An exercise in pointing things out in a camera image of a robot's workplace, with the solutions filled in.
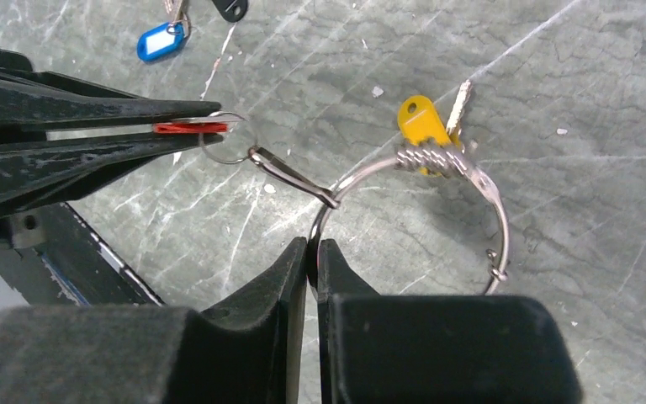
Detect black key fob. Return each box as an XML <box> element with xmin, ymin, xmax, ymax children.
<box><xmin>212</xmin><ymin>0</ymin><xmax>249</xmax><ymax>23</ymax></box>

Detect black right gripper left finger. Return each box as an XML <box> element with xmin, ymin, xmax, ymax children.
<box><xmin>0</xmin><ymin>237</ymin><xmax>306</xmax><ymax>403</ymax></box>

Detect large metal keyring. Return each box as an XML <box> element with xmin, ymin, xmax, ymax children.
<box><xmin>332</xmin><ymin>141</ymin><xmax>511</xmax><ymax>295</ymax></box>

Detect red key tag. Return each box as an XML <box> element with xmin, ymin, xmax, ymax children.
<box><xmin>152</xmin><ymin>123</ymin><xmax>228</xmax><ymax>135</ymax></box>

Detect blue key tag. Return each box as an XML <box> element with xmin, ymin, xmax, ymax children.
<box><xmin>136</xmin><ymin>23</ymin><xmax>185</xmax><ymax>63</ymax></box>

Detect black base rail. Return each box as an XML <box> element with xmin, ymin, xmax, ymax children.
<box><xmin>0</xmin><ymin>203</ymin><xmax>164</xmax><ymax>311</ymax></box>

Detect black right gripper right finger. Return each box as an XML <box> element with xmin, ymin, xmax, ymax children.
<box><xmin>317</xmin><ymin>239</ymin><xmax>584</xmax><ymax>403</ymax></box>

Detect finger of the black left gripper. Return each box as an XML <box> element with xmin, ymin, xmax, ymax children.
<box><xmin>0</xmin><ymin>49</ymin><xmax>221</xmax><ymax>130</ymax></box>
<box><xmin>0</xmin><ymin>133</ymin><xmax>223</xmax><ymax>219</ymax></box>

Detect yellow key tag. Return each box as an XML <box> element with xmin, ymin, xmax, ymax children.
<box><xmin>395</xmin><ymin>95</ymin><xmax>463</xmax><ymax>178</ymax></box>

